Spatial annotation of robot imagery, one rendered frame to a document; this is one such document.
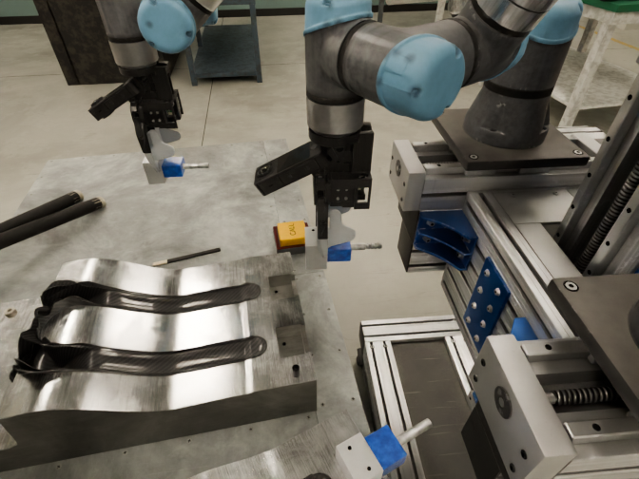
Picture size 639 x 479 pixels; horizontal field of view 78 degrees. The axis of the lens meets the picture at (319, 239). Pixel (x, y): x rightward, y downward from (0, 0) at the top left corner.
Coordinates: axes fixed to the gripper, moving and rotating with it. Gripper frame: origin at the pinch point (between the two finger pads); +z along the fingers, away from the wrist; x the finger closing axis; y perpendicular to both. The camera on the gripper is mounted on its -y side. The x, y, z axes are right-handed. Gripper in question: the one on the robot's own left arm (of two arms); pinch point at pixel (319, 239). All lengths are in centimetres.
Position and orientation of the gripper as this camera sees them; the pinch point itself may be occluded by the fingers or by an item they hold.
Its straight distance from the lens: 65.9
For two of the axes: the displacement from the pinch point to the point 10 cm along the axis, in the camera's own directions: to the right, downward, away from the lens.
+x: -0.5, -6.6, 7.5
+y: 10.0, -0.4, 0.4
